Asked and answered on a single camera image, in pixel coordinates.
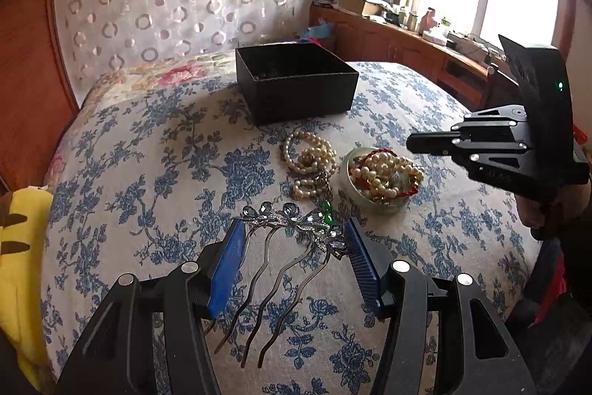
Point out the silver jewelled hair comb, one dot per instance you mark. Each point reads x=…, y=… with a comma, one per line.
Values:
x=296, y=224

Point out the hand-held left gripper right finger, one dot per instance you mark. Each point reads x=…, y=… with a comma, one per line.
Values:
x=363, y=266

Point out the wooden slatted wardrobe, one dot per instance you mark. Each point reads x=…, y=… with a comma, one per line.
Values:
x=32, y=75

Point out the white power strip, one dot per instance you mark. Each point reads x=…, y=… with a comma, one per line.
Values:
x=469, y=43

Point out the pink floral quilt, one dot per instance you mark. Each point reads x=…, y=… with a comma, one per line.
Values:
x=171, y=69

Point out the black square box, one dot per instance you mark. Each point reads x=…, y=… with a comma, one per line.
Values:
x=296, y=78

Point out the dark and red garment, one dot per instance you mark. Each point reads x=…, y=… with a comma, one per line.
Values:
x=555, y=284

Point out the blue floral bedspread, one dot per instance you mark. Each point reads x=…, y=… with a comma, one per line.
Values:
x=152, y=191

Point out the tissue box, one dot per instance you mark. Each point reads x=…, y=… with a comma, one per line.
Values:
x=434, y=37

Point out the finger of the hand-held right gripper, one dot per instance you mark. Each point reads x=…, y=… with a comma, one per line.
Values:
x=444, y=143
x=497, y=117

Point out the wooden chair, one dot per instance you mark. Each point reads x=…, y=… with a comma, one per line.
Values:
x=494, y=85

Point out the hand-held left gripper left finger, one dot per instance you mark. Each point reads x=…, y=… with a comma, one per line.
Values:
x=225, y=267

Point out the person's right hand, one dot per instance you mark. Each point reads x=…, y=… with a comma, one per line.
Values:
x=527, y=212

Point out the blue plastic bag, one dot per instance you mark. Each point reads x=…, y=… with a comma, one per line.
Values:
x=317, y=33

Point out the yellow plush toy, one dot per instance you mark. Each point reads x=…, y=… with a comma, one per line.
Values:
x=21, y=265

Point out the round glass bowl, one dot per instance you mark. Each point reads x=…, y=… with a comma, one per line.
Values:
x=370, y=203

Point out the green capped bottle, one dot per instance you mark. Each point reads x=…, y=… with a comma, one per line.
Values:
x=445, y=26

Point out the cardboard box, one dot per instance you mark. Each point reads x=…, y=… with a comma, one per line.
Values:
x=360, y=4

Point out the wooden cabinet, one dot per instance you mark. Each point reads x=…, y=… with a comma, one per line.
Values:
x=407, y=45

